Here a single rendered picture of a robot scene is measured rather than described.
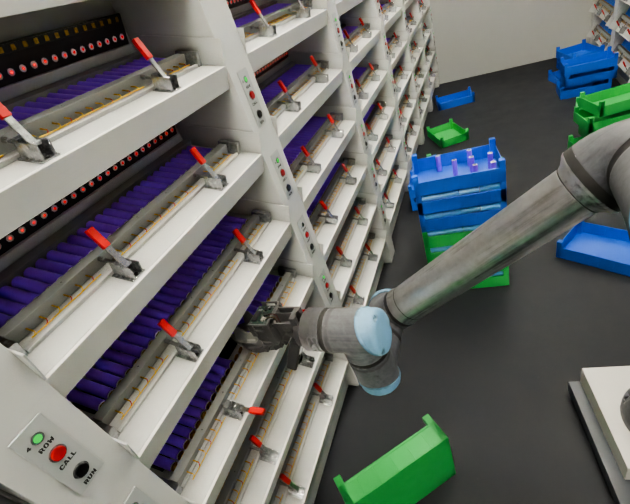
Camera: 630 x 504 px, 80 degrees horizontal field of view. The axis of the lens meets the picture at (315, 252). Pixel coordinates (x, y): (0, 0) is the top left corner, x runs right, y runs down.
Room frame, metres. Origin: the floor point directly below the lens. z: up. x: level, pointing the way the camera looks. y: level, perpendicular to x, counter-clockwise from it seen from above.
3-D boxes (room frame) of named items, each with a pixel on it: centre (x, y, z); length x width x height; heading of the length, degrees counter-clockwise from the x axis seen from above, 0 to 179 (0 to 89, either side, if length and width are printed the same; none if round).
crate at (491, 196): (1.21, -0.59, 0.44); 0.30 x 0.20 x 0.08; 67
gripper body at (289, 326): (0.62, 0.13, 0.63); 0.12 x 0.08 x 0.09; 58
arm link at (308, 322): (0.57, 0.06, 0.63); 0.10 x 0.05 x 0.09; 148
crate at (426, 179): (1.21, -0.59, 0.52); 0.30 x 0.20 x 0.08; 67
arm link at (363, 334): (0.53, -0.02, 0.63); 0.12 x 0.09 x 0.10; 58
